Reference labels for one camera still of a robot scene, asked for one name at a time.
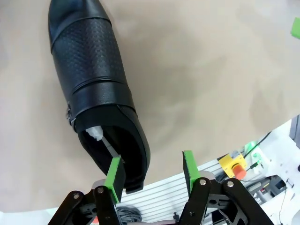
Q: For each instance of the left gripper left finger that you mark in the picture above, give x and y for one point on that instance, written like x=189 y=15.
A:
x=116 y=182

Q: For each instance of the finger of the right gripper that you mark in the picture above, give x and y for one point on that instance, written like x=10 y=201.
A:
x=296 y=28

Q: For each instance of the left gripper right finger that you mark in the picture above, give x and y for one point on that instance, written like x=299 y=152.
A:
x=192 y=173

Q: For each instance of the black leather shoe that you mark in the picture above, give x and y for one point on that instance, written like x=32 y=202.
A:
x=89 y=58

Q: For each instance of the yellow emergency stop red button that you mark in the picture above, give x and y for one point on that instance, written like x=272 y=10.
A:
x=228 y=161

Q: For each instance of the white paper shoe stuffing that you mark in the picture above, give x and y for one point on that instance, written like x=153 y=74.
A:
x=95 y=132

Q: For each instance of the white equipment housing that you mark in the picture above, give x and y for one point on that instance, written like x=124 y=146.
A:
x=279 y=140

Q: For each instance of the grey aluminium extrusion frame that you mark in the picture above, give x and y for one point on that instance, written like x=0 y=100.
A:
x=164 y=194

